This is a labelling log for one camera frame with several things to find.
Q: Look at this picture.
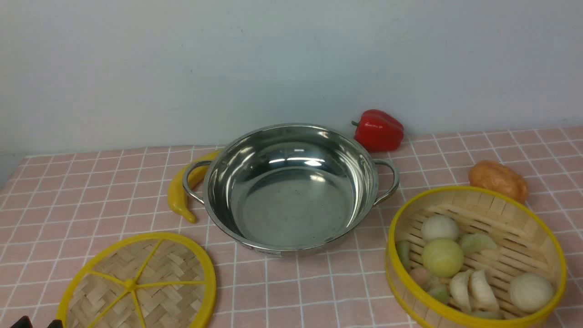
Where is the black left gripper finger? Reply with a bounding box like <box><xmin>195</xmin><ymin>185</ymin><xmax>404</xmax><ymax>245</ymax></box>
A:
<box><xmin>10</xmin><ymin>316</ymin><xmax>32</xmax><ymax>328</ymax></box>

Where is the yellow bamboo steamer lid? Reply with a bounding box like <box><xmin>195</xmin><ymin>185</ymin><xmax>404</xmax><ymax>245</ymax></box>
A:
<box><xmin>56</xmin><ymin>232</ymin><xmax>217</xmax><ymax>328</ymax></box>

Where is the yellow bamboo steamer basket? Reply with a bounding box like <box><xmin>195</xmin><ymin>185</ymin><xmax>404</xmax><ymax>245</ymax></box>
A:
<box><xmin>385</xmin><ymin>185</ymin><xmax>567</xmax><ymax>328</ymax></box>

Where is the stainless steel pot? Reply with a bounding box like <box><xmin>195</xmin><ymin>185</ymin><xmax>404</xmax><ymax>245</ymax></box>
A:
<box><xmin>181</xmin><ymin>124</ymin><xmax>400</xmax><ymax>257</ymax></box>

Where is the pink checkered tablecloth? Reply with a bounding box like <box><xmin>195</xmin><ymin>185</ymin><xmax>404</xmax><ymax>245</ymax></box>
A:
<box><xmin>0</xmin><ymin>127</ymin><xmax>583</xmax><ymax>328</ymax></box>

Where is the green dumpling at rim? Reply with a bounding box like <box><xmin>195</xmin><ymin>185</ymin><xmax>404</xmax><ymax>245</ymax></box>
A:
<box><xmin>395</xmin><ymin>240</ymin><xmax>411</xmax><ymax>272</ymax></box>

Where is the pink dumpling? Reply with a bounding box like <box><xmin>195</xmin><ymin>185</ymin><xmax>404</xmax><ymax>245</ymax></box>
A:
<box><xmin>409</xmin><ymin>266</ymin><xmax>440</xmax><ymax>291</ymax></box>

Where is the red bell pepper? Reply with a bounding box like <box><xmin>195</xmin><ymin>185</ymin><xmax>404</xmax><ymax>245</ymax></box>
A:
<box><xmin>352</xmin><ymin>109</ymin><xmax>404</xmax><ymax>152</ymax></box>

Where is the small green dumpling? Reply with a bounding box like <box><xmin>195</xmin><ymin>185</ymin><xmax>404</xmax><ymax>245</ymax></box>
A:
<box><xmin>427</xmin><ymin>284</ymin><xmax>450</xmax><ymax>305</ymax></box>

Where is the yellow-green round bun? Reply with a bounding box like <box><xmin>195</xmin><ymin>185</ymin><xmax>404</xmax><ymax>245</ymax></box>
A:
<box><xmin>421</xmin><ymin>239</ymin><xmax>465</xmax><ymax>278</ymax></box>

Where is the white round bun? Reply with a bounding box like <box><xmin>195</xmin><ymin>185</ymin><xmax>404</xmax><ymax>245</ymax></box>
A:
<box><xmin>421</xmin><ymin>215</ymin><xmax>460</xmax><ymax>241</ymax></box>
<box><xmin>508</xmin><ymin>272</ymin><xmax>555</xmax><ymax>313</ymax></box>

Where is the white dumpling left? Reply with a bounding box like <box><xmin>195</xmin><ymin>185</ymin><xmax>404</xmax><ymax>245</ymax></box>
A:
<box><xmin>449</xmin><ymin>269</ymin><xmax>473</xmax><ymax>313</ymax></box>

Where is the white dumpling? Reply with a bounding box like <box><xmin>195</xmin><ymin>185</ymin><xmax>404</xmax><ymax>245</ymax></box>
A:
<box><xmin>469</xmin><ymin>270</ymin><xmax>500</xmax><ymax>312</ymax></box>
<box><xmin>449</xmin><ymin>269</ymin><xmax>473</xmax><ymax>313</ymax></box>

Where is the pale green dumpling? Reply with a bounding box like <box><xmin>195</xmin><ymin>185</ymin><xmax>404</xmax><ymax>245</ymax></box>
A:
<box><xmin>458</xmin><ymin>233</ymin><xmax>497</xmax><ymax>256</ymax></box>

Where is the white dumpling right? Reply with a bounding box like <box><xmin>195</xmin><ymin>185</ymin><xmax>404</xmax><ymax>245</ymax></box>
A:
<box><xmin>469</xmin><ymin>270</ymin><xmax>500</xmax><ymax>312</ymax></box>

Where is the orange potato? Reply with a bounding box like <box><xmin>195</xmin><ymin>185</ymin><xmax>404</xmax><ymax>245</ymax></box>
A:
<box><xmin>468</xmin><ymin>160</ymin><xmax>529</xmax><ymax>204</ymax></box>

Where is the white round bun right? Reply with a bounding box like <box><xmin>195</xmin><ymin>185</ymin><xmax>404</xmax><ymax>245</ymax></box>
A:
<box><xmin>508</xmin><ymin>272</ymin><xmax>555</xmax><ymax>313</ymax></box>

